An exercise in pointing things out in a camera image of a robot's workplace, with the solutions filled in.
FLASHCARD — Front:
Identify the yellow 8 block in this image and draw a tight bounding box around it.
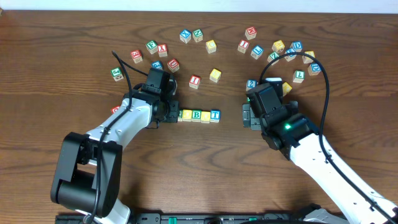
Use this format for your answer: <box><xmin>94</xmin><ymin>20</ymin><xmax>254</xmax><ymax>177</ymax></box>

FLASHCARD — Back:
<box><xmin>302</xmin><ymin>50</ymin><xmax>315</xmax><ymax>64</ymax></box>

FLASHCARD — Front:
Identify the red U block upper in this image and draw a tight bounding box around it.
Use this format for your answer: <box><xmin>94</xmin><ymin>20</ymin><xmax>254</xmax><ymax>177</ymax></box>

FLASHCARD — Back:
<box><xmin>167</xmin><ymin>58</ymin><xmax>180</xmax><ymax>73</ymax></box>

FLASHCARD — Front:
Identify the yellow O block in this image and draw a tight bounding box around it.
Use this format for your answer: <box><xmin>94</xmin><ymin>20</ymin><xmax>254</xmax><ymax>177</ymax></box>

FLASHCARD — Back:
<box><xmin>182</xmin><ymin>110</ymin><xmax>193</xmax><ymax>122</ymax></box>

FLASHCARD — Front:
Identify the red i block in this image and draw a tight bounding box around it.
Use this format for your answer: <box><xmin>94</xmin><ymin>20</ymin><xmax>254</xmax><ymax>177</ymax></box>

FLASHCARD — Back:
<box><xmin>188</xmin><ymin>75</ymin><xmax>201</xmax><ymax>89</ymax></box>
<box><xmin>238</xmin><ymin>40</ymin><xmax>249</xmax><ymax>54</ymax></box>

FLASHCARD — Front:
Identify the green J block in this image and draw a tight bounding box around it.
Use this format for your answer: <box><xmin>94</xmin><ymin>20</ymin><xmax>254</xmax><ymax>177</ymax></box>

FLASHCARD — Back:
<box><xmin>111</xmin><ymin>67</ymin><xmax>124</xmax><ymax>82</ymax></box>

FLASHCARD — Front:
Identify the blue 2 block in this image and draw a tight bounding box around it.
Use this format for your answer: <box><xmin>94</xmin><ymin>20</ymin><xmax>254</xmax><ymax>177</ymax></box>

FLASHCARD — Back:
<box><xmin>246</xmin><ymin>80</ymin><xmax>257</xmax><ymax>91</ymax></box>

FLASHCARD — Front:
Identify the green R block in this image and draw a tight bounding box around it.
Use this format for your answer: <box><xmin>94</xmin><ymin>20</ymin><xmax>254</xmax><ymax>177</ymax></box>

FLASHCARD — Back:
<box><xmin>177</xmin><ymin>110</ymin><xmax>183</xmax><ymax>122</ymax></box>

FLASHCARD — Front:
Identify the green Z block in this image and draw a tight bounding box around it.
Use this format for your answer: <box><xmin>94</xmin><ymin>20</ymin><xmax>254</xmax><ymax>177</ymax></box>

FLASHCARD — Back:
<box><xmin>267</xmin><ymin>52</ymin><xmax>279</xmax><ymax>62</ymax></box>

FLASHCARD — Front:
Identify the blue 5 block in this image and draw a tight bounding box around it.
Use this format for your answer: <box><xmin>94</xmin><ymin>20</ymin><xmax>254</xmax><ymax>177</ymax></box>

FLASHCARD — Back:
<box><xmin>284</xmin><ymin>48</ymin><xmax>296</xmax><ymax>62</ymax></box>

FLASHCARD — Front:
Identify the yellow K block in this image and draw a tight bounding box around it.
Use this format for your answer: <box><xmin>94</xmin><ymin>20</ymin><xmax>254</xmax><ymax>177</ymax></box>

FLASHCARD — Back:
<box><xmin>282</xmin><ymin>82</ymin><xmax>292</xmax><ymax>96</ymax></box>

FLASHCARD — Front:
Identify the blue T block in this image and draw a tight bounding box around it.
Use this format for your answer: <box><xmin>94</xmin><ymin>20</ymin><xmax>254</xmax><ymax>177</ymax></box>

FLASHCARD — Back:
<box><xmin>210</xmin><ymin>110</ymin><xmax>221</xmax><ymax>123</ymax></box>

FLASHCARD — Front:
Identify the green 7 block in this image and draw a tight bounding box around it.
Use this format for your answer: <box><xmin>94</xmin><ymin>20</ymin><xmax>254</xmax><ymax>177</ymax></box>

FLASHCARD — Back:
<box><xmin>292</xmin><ymin>70</ymin><xmax>305</xmax><ymax>83</ymax></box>

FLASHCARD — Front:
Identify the blue P block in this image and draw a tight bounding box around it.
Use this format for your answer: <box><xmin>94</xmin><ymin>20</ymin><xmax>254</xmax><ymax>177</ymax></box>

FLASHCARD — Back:
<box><xmin>151</xmin><ymin>61</ymin><xmax>163</xmax><ymax>70</ymax></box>

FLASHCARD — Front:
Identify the green N block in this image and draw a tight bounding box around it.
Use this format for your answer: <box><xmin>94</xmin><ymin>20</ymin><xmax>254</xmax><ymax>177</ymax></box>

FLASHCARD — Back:
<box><xmin>192</xmin><ymin>29</ymin><xmax>203</xmax><ymax>42</ymax></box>

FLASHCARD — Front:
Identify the green B block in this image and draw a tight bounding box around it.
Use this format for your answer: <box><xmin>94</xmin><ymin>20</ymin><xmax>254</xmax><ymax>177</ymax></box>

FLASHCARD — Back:
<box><xmin>192</xmin><ymin>110</ymin><xmax>201</xmax><ymax>123</ymax></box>

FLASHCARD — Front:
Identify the red I block upper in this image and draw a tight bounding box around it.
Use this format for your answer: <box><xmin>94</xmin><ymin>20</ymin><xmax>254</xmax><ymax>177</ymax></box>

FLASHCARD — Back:
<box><xmin>238</xmin><ymin>40</ymin><xmax>249</xmax><ymax>54</ymax></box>

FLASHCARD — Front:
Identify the blue D block far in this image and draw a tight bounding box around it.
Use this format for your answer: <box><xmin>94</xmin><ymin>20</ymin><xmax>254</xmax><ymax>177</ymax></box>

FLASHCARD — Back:
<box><xmin>290</xmin><ymin>41</ymin><xmax>303</xmax><ymax>52</ymax></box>

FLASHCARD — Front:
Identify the blue D block right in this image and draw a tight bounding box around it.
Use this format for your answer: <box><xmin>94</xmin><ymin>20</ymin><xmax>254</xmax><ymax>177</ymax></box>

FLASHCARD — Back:
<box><xmin>308</xmin><ymin>63</ymin><xmax>322</xmax><ymax>76</ymax></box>

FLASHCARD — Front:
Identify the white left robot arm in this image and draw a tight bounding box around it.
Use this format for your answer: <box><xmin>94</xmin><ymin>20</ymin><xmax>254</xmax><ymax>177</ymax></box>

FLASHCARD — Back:
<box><xmin>50</xmin><ymin>90</ymin><xmax>179</xmax><ymax>223</ymax></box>

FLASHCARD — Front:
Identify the green F block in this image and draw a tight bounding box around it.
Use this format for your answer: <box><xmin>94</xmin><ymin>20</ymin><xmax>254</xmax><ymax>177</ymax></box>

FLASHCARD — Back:
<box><xmin>146</xmin><ymin>40</ymin><xmax>158</xmax><ymax>54</ymax></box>

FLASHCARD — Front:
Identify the red U block lower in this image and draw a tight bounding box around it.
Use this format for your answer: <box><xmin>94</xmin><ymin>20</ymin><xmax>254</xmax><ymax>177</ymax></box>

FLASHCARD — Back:
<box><xmin>111</xmin><ymin>106</ymin><xmax>120</xmax><ymax>114</ymax></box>

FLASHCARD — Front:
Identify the blue L block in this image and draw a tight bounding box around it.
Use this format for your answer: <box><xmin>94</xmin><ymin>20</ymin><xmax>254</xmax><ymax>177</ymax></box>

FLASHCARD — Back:
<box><xmin>251</xmin><ymin>45</ymin><xmax>264</xmax><ymax>60</ymax></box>

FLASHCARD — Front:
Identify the red u block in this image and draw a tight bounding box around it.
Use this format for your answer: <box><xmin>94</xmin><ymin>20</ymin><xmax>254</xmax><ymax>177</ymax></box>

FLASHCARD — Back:
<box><xmin>111</xmin><ymin>106</ymin><xmax>120</xmax><ymax>114</ymax></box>
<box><xmin>167</xmin><ymin>58</ymin><xmax>180</xmax><ymax>73</ymax></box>

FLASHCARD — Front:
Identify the red block far left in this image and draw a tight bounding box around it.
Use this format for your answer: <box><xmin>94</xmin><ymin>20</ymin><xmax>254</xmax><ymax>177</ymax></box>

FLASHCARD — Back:
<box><xmin>131</xmin><ymin>50</ymin><xmax>143</xmax><ymax>63</ymax></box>

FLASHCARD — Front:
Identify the blue d block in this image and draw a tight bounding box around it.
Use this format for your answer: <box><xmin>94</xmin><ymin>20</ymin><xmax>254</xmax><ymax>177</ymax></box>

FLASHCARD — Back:
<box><xmin>290</xmin><ymin>41</ymin><xmax>303</xmax><ymax>52</ymax></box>
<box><xmin>308</xmin><ymin>63</ymin><xmax>322</xmax><ymax>76</ymax></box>

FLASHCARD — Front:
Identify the red I block lower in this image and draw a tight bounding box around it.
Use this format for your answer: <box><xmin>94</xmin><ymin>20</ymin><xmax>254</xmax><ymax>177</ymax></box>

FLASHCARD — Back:
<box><xmin>188</xmin><ymin>75</ymin><xmax>201</xmax><ymax>89</ymax></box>

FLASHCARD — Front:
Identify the red Y block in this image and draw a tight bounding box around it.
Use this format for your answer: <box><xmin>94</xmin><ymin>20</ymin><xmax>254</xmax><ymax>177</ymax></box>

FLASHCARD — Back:
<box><xmin>157</xmin><ymin>44</ymin><xmax>168</xmax><ymax>57</ymax></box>

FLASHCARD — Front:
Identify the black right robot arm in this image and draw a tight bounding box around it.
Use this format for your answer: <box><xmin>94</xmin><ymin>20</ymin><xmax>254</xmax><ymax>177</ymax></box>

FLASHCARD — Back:
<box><xmin>242</xmin><ymin>101</ymin><xmax>397</xmax><ymax>223</ymax></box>

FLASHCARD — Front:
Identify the yellow block with ball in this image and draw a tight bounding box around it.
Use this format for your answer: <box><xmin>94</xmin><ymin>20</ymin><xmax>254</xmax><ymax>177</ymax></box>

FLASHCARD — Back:
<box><xmin>272</xmin><ymin>40</ymin><xmax>285</xmax><ymax>54</ymax></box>

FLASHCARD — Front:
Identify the blue X block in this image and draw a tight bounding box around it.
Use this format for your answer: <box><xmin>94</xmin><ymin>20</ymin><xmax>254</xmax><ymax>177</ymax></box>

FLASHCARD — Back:
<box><xmin>179</xmin><ymin>29</ymin><xmax>192</xmax><ymax>44</ymax></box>

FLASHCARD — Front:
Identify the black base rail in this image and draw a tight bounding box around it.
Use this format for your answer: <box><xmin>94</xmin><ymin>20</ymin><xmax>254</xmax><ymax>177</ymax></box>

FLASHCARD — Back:
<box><xmin>55</xmin><ymin>212</ymin><xmax>343</xmax><ymax>224</ymax></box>

